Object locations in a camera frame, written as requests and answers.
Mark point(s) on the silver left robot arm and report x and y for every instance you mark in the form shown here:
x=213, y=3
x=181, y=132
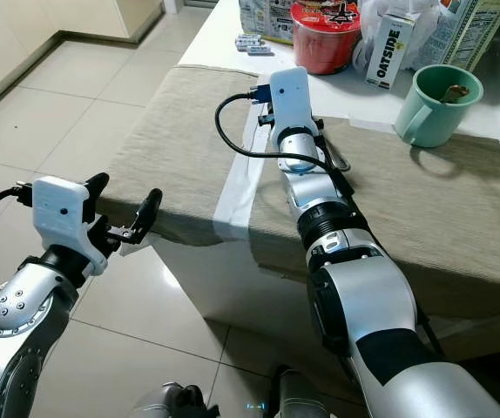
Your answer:
x=23, y=348

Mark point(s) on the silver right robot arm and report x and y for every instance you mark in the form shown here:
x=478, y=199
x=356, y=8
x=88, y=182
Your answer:
x=381, y=322

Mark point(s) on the white battery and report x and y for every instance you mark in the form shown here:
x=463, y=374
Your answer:
x=259, y=50
x=247, y=40

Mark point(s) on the red instant noodle bowl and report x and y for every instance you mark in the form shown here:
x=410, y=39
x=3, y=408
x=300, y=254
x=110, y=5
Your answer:
x=324, y=48

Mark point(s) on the instant noodle multipack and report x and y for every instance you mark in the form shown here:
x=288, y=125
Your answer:
x=263, y=17

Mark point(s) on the white Oatside drink carton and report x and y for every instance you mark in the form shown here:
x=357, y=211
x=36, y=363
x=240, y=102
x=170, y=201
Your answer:
x=388, y=48

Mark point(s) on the white plastic bag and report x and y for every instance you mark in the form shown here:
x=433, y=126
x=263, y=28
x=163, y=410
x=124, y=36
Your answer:
x=370, y=17

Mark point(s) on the green mug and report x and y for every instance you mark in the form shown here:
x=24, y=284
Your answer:
x=437, y=122

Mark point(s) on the cream kitchen cabinet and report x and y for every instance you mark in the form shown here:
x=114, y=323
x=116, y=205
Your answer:
x=76, y=16

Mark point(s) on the gold spoon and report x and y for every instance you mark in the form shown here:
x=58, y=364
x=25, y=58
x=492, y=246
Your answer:
x=456, y=92

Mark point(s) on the cream crackers box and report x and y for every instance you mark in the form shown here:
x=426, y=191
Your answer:
x=468, y=30

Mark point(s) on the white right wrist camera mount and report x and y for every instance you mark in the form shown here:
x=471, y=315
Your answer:
x=289, y=96

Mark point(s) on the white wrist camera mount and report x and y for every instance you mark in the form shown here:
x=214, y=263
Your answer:
x=289, y=96
x=63, y=213

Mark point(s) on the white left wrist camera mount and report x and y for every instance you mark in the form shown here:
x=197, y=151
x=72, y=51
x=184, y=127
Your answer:
x=63, y=213

